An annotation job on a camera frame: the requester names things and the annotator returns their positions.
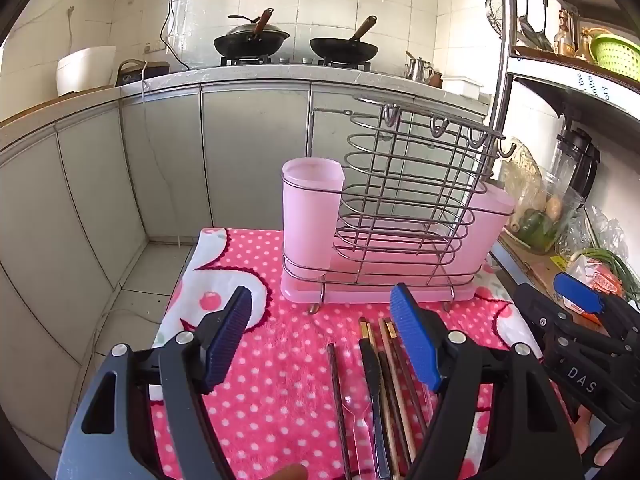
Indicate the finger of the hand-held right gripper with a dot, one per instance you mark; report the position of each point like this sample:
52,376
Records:
577,292
537,310

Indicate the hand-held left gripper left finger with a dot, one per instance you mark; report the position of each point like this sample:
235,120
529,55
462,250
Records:
229,340

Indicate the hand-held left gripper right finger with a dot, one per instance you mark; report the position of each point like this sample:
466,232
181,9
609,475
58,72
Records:
417,345

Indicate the gold banded light chopstick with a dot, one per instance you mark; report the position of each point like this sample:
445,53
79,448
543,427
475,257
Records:
391,329

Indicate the gold banded dark chopstick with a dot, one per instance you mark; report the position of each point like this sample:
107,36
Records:
364,327

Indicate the light wooden chopstick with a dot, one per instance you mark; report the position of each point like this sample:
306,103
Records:
397,400

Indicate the dark brown chopstick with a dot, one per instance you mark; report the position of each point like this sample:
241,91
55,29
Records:
387,410
339,400

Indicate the clear plastic spoon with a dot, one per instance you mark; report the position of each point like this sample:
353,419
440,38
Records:
356,410

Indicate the pink plastic utensil cup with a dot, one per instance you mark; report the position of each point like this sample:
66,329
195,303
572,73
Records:
487,230
307,220

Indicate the person's right hand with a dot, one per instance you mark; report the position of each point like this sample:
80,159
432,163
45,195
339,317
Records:
607,452

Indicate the person's left hand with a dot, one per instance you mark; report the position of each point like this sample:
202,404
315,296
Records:
290,473

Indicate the green onions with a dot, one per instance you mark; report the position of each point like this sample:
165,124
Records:
612,265

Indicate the cardboard sheet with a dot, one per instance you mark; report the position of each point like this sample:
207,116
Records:
537,265

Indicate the pink plastic drip tray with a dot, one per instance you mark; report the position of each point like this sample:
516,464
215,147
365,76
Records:
375,292

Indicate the pink polka dot towel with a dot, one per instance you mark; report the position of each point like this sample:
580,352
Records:
280,390

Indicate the glass jar with vegetables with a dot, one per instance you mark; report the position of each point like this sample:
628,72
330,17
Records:
542,215

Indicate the black blender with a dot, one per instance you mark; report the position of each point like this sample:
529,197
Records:
577,157

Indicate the grey kitchen counter cabinets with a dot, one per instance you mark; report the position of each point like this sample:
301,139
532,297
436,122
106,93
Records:
150,160

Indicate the metal storage shelf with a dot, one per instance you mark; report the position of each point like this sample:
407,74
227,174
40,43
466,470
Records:
575,82

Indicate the white rectangular container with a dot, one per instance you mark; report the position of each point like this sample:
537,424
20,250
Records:
461,87

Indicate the green plastic colander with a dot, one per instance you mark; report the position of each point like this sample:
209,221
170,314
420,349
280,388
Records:
617,57

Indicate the golden bottle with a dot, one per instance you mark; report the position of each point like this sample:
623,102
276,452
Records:
564,35

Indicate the metal kettle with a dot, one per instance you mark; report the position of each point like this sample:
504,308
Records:
419,69

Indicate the black countertop appliance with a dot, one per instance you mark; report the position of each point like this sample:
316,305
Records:
145,74

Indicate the gas stove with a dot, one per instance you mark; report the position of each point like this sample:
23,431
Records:
295,61

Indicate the black wok with lid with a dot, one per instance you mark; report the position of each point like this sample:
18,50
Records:
250,40

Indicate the white rice cooker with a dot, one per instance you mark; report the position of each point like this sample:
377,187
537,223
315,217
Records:
85,70

